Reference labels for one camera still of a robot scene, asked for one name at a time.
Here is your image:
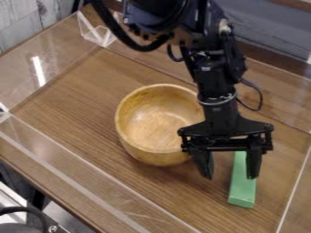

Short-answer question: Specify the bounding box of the black cable bottom left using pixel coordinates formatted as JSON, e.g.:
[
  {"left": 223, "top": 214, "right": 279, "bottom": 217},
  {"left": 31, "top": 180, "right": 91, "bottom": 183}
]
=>
[{"left": 0, "top": 207, "right": 54, "bottom": 233}]

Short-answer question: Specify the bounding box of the green rectangular block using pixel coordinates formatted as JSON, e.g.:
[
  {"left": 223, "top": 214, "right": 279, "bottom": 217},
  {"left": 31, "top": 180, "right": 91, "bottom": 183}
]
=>
[{"left": 227, "top": 151, "right": 257, "bottom": 208}]

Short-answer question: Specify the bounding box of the black metal table bracket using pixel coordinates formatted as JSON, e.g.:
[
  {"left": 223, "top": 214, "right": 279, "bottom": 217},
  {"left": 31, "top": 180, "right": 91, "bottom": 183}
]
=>
[{"left": 26, "top": 202, "right": 71, "bottom": 233}]

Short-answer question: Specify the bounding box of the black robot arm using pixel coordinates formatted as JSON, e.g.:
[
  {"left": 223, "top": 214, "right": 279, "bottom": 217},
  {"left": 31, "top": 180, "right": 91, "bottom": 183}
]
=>
[{"left": 90, "top": 0, "right": 274, "bottom": 179}]

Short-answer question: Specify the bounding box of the brown wooden bowl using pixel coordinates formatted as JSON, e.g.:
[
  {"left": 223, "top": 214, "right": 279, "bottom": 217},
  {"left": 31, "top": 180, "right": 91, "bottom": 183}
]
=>
[{"left": 115, "top": 84, "right": 205, "bottom": 167}]

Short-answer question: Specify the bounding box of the clear acrylic corner bracket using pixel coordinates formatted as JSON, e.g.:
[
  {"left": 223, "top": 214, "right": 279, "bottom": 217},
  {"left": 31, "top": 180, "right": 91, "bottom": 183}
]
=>
[{"left": 76, "top": 11, "right": 117, "bottom": 48}]

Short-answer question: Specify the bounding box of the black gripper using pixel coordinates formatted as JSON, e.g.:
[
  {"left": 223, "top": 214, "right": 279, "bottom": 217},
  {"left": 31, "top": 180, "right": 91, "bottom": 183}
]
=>
[{"left": 178, "top": 106, "right": 274, "bottom": 179}]

